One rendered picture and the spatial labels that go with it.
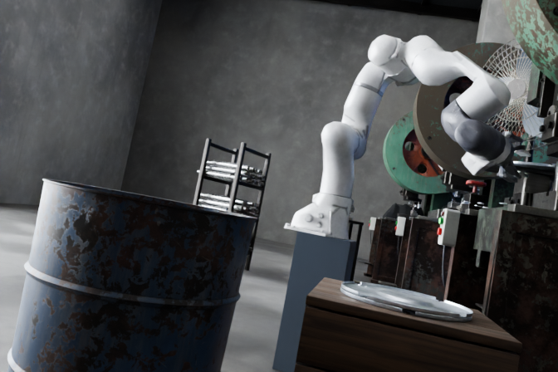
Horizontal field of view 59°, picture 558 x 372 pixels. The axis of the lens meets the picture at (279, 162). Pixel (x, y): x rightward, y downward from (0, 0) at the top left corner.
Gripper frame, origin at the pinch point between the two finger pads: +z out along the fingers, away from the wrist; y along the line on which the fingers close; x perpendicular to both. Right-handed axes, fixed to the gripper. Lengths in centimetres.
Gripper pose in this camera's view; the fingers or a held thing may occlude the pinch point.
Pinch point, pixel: (521, 163)
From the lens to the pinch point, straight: 167.1
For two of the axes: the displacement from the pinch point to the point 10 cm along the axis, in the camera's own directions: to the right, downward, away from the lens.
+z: 6.9, 2.0, 7.0
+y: 1.8, -9.8, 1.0
